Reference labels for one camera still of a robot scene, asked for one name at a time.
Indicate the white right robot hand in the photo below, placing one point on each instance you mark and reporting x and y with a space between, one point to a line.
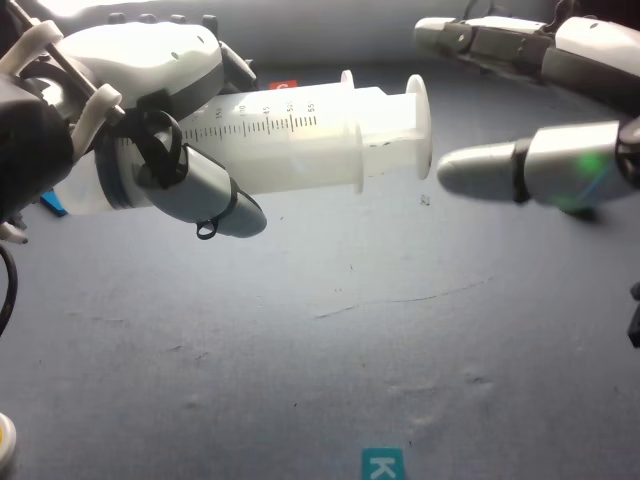
560 160

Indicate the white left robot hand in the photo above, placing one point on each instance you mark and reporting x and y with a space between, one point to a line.
145 60

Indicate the large clear plastic syringe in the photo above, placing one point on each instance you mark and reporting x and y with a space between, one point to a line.
300 145

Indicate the green cylinder with letter N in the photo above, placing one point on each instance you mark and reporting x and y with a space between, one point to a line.
580 212

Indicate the red cube with number six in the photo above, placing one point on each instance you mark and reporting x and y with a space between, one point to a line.
282 85

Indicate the blue block with two holes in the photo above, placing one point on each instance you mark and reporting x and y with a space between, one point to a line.
52 204

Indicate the grey table cloth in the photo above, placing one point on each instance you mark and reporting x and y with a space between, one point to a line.
350 325

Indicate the teal block with letter K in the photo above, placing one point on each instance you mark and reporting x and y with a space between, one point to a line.
381 465

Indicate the white round disc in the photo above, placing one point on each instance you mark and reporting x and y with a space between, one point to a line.
6 442

